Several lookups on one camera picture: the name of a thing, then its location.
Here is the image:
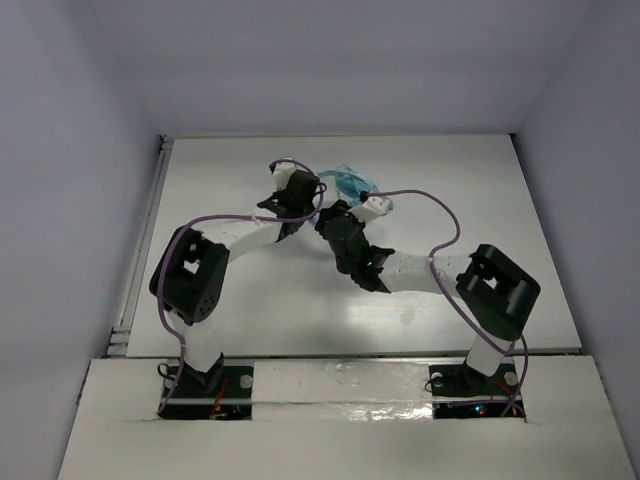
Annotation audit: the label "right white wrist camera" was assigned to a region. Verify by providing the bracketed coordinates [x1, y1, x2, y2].
[349, 195, 394, 223]

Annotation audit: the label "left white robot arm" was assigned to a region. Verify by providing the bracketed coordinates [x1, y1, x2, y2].
[149, 167, 321, 394]

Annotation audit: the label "light blue headphones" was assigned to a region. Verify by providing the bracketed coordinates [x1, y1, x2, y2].
[317, 165, 380, 211]

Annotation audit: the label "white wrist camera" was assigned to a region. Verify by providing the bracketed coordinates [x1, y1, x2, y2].
[349, 195, 394, 223]
[269, 158, 297, 190]

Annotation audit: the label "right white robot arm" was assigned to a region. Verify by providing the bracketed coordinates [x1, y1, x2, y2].
[315, 200, 541, 393]

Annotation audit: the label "aluminium rail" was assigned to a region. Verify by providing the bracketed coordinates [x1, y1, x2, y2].
[103, 135, 174, 358]

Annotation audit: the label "white foam front panel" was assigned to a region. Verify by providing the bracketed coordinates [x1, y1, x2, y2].
[60, 356, 634, 479]

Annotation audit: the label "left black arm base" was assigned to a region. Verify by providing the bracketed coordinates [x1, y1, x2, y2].
[157, 355, 254, 421]

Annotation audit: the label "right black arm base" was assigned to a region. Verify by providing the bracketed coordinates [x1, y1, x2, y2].
[424, 363, 526, 420]

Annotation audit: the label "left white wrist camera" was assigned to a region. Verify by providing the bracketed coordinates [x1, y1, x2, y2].
[269, 158, 297, 190]

